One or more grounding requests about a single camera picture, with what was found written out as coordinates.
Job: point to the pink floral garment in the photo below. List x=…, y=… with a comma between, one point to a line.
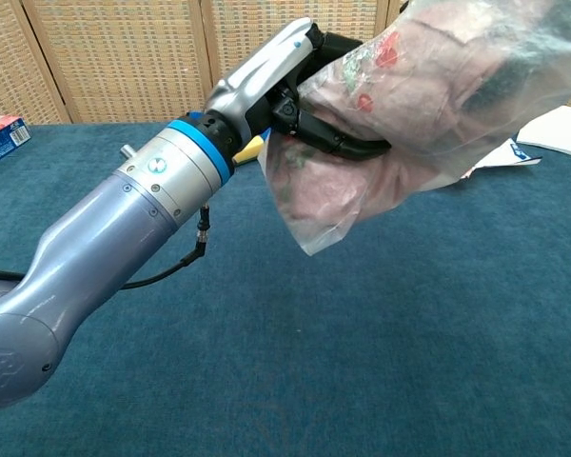
x=423, y=95

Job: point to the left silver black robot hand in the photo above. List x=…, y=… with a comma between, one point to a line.
x=257, y=71

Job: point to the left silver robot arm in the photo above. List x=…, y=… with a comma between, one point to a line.
x=100, y=247

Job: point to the yellow sponge block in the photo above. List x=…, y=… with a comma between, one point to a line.
x=249, y=151

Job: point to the woven wicker folding screen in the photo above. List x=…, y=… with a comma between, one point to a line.
x=124, y=57

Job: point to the white yellow notebook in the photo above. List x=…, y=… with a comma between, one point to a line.
x=559, y=131

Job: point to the blue pink cardboard box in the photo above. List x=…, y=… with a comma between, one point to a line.
x=0, y=143

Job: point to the translucent zipper plastic bag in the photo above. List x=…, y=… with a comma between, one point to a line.
x=314, y=240

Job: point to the white blue plastic packet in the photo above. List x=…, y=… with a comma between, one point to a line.
x=521, y=153

